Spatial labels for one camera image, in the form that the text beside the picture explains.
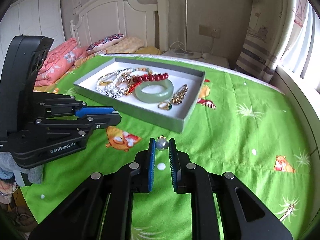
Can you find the green cartoon tablecloth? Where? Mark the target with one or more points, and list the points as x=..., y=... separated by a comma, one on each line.
x=238, y=126

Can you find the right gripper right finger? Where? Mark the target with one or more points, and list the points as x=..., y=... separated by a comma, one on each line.
x=178, y=166

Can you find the wall power socket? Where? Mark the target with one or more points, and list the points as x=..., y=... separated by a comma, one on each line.
x=208, y=31

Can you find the yellow floral pillow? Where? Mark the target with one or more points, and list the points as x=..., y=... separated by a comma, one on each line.
x=127, y=46

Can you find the grey shallow tray box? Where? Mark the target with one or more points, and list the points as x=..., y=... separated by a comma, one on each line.
x=114, y=83

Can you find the white wardrobe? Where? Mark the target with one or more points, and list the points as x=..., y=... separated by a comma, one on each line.
x=32, y=17

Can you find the white bed headboard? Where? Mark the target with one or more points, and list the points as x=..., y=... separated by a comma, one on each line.
x=100, y=18

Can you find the pink folded quilt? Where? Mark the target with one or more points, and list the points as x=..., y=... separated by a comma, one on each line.
x=59, y=61

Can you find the left forearm sleeve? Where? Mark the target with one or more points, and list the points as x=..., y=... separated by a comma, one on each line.
x=12, y=200

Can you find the gold ring green stone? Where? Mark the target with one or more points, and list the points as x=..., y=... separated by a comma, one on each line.
x=165, y=105

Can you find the grey gloved left hand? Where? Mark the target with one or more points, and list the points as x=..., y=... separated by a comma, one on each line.
x=23, y=176

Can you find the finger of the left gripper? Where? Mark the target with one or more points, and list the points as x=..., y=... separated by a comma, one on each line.
x=101, y=121
x=90, y=110

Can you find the striped printed curtain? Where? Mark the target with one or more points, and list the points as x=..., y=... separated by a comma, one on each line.
x=269, y=30

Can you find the white bedside table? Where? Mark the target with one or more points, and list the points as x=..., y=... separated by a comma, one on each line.
x=203, y=57

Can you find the green jade bangle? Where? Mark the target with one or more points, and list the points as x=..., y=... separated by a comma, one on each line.
x=154, y=91

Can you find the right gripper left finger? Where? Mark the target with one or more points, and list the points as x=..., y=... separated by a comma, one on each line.
x=143, y=182

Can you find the dark framed window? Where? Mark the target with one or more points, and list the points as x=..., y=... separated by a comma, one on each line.
x=301, y=57

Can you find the patterned round cushion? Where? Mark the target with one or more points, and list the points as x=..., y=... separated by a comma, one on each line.
x=104, y=43

